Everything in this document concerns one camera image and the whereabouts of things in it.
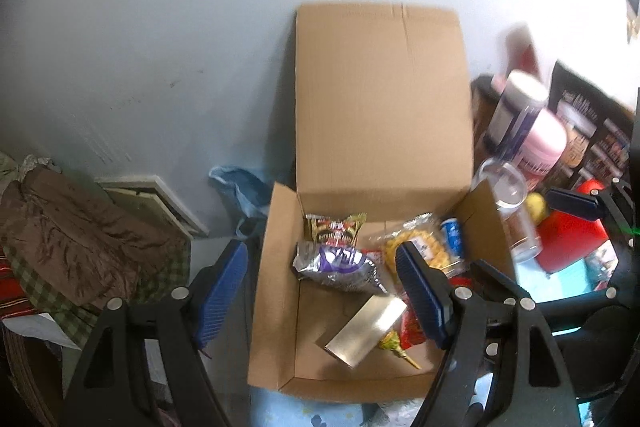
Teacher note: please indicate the pink canister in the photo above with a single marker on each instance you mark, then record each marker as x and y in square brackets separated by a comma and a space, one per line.
[542, 142]

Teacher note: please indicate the large black snack bag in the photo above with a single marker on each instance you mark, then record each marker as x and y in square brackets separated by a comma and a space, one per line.
[590, 122]

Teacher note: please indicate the brown cloth pile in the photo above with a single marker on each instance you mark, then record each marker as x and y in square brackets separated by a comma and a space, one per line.
[160, 272]

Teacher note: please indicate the brown snack packet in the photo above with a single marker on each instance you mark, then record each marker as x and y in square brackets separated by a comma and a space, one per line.
[335, 232]

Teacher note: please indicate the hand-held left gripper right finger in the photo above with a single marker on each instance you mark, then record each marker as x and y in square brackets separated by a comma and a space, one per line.
[420, 297]

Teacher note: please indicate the brown blanket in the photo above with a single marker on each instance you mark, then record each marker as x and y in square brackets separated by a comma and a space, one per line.
[75, 232]

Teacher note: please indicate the red and white bar packet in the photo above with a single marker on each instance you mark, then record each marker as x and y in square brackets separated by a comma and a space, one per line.
[371, 253]

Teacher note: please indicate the white framed board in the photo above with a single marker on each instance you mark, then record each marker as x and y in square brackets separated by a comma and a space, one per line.
[150, 192]

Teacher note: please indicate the dark blue jar white lid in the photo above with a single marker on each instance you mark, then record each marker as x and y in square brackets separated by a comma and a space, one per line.
[515, 117]

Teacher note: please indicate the yellow lollipop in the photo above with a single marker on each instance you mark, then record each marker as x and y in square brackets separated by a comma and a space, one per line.
[392, 342]

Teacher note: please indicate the clear bag of yellow snacks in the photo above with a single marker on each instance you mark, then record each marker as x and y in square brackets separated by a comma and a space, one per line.
[432, 247]

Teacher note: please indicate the yellow fruit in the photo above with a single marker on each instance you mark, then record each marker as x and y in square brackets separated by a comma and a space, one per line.
[535, 207]

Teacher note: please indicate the blue snack tube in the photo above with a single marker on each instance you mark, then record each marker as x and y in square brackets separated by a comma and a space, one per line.
[452, 237]

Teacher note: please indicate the brown cardboard box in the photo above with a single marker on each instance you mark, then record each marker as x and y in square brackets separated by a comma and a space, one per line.
[380, 107]

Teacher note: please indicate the red canister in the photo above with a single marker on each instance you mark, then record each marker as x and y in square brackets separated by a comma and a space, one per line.
[570, 247]

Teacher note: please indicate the red striped cloth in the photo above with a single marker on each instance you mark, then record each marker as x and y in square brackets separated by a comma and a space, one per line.
[12, 282]

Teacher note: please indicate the blue plastic bag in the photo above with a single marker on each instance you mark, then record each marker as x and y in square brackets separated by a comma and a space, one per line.
[240, 192]

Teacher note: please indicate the clear jar orange label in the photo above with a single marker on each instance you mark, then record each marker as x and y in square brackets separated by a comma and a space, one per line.
[505, 187]

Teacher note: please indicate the silver snack packet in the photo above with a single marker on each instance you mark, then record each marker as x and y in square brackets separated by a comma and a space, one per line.
[335, 267]

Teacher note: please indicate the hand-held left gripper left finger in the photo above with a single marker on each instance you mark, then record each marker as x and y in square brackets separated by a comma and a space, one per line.
[222, 292]

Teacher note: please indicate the gold box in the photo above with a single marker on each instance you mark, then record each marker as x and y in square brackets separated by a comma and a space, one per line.
[365, 332]

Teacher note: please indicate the red snack packet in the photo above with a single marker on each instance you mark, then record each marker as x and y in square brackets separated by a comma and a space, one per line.
[410, 332]

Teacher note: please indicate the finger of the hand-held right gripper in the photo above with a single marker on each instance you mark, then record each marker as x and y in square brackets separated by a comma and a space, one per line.
[570, 204]
[580, 307]

